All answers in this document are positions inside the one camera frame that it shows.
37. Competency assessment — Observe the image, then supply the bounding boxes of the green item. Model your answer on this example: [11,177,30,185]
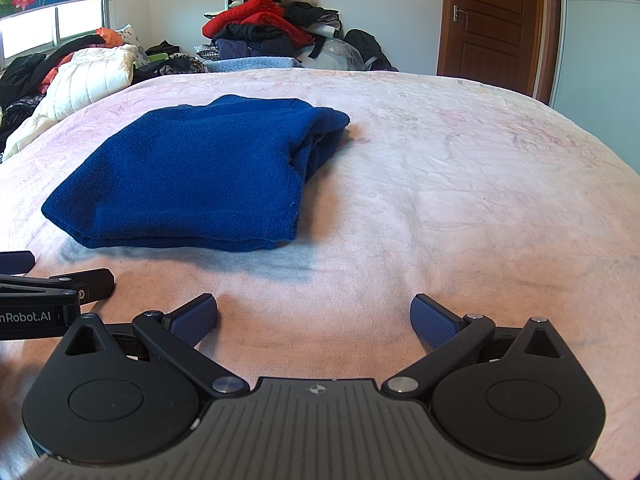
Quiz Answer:
[134,50,169,68]

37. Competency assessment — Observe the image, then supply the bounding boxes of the orange garment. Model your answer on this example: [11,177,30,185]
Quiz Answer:
[40,27,124,93]

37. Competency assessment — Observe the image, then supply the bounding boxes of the white quilted jacket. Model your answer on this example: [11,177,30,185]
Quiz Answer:
[5,44,140,158]

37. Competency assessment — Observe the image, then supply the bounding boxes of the blue knitted sweater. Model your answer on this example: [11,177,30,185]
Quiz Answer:
[41,95,351,253]

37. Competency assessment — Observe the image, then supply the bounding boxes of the clear plastic bag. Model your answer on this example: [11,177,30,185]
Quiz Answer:
[302,37,366,71]

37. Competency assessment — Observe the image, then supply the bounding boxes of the black bag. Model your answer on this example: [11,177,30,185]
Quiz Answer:
[344,29,399,72]

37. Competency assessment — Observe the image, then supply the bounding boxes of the white floral pillow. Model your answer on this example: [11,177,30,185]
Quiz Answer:
[116,24,146,51]

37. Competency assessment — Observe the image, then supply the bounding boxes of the light blue knitted blanket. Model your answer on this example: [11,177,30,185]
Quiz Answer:
[205,55,304,74]

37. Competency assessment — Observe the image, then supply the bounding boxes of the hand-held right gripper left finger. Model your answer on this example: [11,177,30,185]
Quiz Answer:
[57,293,247,402]

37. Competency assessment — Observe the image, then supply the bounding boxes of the pile of assorted clothes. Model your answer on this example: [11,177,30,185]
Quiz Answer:
[202,0,346,61]

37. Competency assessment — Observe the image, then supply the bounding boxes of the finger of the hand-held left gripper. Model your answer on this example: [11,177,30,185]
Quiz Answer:
[0,268,116,307]
[0,251,36,275]

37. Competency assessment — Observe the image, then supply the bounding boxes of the black coat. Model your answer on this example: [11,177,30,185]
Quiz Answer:
[0,34,107,106]

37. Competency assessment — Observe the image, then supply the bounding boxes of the red padded jacket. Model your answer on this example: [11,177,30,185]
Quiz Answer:
[202,0,316,46]

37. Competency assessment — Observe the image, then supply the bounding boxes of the dark patterned clothes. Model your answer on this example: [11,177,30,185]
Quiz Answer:
[132,40,209,81]

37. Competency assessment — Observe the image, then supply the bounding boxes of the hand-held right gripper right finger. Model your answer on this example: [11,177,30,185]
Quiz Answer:
[382,294,577,402]

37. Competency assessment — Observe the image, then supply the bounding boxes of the window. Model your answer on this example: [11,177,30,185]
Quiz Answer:
[0,0,118,61]

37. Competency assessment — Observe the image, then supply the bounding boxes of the brown wooden door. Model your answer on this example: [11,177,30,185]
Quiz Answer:
[436,0,563,106]

